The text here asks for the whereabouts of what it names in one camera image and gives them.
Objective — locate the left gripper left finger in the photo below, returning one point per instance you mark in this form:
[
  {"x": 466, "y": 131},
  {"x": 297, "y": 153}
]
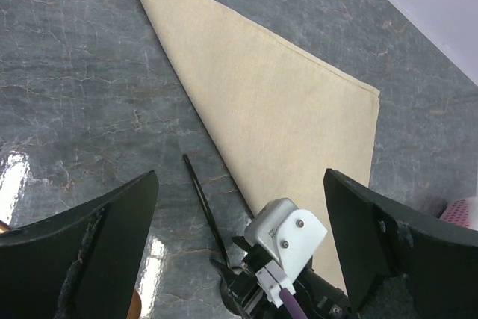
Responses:
[{"x": 83, "y": 262}]

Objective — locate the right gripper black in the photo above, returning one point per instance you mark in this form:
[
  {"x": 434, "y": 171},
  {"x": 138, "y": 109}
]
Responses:
[{"x": 242, "y": 295}]

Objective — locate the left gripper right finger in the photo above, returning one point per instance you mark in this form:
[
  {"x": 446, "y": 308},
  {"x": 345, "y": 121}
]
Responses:
[{"x": 378, "y": 238}]

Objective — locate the copper spoon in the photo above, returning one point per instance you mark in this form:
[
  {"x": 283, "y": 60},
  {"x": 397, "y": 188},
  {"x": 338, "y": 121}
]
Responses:
[{"x": 135, "y": 304}]

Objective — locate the black spoon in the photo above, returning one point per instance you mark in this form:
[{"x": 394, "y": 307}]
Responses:
[{"x": 208, "y": 213}]

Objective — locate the beige cloth napkin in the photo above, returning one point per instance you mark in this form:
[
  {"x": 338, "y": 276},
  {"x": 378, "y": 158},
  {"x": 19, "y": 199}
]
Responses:
[{"x": 279, "y": 116}]

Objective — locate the white plastic basket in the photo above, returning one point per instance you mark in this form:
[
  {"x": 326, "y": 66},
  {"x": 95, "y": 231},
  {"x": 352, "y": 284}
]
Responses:
[{"x": 462, "y": 212}]

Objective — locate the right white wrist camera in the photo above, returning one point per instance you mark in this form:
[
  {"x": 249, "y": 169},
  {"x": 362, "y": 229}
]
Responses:
[{"x": 289, "y": 236}]

